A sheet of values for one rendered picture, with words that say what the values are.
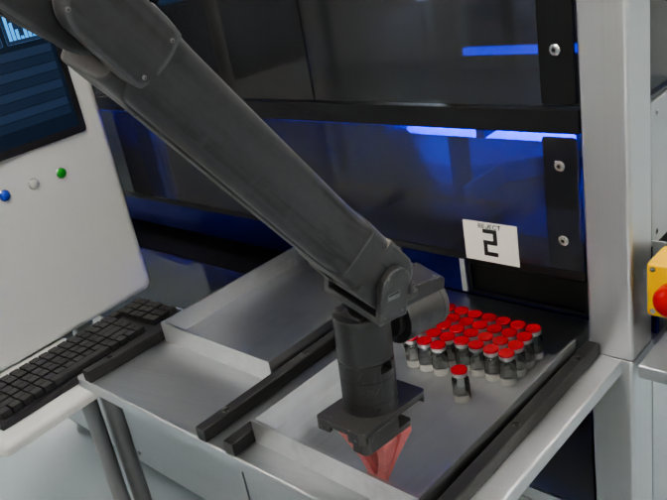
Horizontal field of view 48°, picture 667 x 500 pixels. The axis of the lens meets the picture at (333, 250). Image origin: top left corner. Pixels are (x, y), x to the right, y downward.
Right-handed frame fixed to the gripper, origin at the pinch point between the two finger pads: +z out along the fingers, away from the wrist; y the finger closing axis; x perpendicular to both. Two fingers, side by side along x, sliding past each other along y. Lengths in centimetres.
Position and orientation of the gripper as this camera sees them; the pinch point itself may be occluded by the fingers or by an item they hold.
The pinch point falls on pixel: (379, 476)
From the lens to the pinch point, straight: 84.6
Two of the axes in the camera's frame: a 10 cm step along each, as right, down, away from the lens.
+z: 1.2, 9.3, 3.4
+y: 6.8, -3.2, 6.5
